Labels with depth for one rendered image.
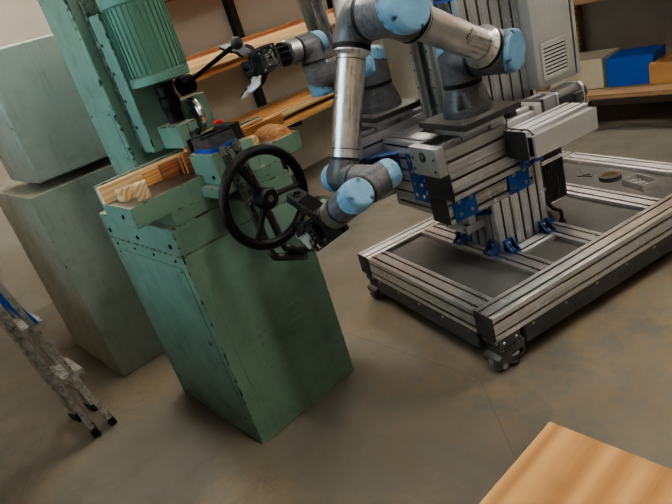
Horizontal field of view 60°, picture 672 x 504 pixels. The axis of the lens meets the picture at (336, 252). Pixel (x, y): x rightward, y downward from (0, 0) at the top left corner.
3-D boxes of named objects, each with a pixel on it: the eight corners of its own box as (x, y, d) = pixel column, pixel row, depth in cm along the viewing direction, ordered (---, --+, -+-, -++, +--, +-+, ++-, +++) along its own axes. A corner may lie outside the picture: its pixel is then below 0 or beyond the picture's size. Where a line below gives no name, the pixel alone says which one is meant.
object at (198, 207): (176, 226, 161) (170, 213, 160) (145, 220, 177) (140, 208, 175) (284, 171, 183) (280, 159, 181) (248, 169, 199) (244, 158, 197)
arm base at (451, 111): (470, 103, 187) (464, 72, 183) (503, 104, 174) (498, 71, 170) (433, 119, 182) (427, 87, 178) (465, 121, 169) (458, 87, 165)
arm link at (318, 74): (342, 91, 181) (333, 55, 177) (308, 100, 184) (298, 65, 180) (346, 87, 188) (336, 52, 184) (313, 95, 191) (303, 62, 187)
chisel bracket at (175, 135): (187, 153, 173) (176, 126, 169) (166, 153, 183) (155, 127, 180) (207, 144, 177) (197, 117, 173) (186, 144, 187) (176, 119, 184)
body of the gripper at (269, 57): (256, 46, 164) (288, 35, 170) (242, 55, 170) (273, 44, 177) (267, 72, 165) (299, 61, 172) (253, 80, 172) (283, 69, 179)
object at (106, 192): (105, 204, 165) (98, 188, 163) (103, 204, 167) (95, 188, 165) (267, 131, 197) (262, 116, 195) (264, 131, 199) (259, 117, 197)
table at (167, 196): (152, 234, 147) (143, 212, 145) (109, 222, 170) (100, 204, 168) (323, 147, 180) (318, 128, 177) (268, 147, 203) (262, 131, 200)
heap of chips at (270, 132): (273, 140, 180) (270, 129, 178) (249, 141, 190) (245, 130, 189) (295, 130, 184) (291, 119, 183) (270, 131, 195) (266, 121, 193)
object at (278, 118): (149, 186, 171) (143, 173, 169) (146, 186, 172) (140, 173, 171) (285, 124, 199) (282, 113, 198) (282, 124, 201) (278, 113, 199)
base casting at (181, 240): (181, 259, 164) (168, 230, 160) (107, 236, 206) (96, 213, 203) (298, 194, 188) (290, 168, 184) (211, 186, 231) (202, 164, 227)
